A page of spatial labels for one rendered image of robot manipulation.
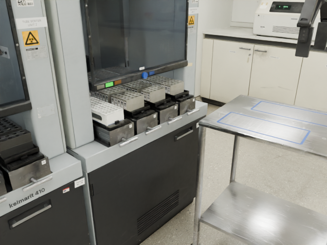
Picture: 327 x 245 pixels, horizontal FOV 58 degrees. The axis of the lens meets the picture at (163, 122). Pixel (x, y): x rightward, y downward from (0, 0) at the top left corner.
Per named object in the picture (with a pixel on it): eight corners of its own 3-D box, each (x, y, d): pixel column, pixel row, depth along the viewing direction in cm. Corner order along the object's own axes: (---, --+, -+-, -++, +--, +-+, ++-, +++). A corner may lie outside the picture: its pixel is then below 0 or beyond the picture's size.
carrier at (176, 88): (181, 91, 166) (181, 80, 163) (184, 91, 165) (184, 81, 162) (167, 96, 158) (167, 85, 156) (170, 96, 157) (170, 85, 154)
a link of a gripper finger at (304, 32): (311, 19, 67) (307, 20, 65) (307, 42, 70) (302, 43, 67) (304, 19, 68) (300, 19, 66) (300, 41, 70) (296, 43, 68)
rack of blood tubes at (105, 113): (68, 111, 143) (66, 98, 140) (85, 105, 150) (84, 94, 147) (106, 129, 125) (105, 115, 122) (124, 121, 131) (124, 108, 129)
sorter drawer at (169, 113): (80, 95, 186) (78, 80, 183) (98, 89, 196) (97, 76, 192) (166, 127, 142) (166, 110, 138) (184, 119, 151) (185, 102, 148)
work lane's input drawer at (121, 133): (33, 107, 166) (30, 92, 162) (55, 101, 175) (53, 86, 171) (117, 150, 121) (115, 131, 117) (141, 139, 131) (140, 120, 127)
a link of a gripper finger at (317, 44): (318, 22, 79) (318, 22, 79) (312, 48, 82) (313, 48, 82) (330, 23, 77) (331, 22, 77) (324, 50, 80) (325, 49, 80)
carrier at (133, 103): (141, 105, 145) (141, 93, 143) (144, 106, 144) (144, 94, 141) (123, 112, 137) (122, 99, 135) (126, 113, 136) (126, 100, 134)
